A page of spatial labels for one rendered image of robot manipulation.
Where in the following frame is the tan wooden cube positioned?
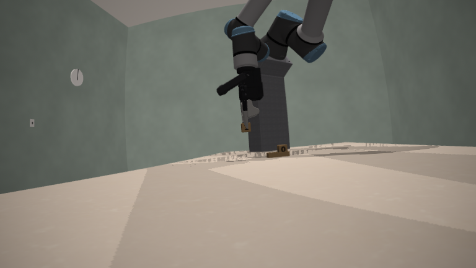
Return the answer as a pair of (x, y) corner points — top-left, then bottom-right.
(277, 145), (288, 152)
(241, 123), (251, 132)

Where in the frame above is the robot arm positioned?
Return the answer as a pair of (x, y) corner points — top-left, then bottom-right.
(217, 0), (333, 96)

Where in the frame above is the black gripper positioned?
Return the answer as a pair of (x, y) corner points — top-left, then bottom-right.
(237, 66), (263, 129)

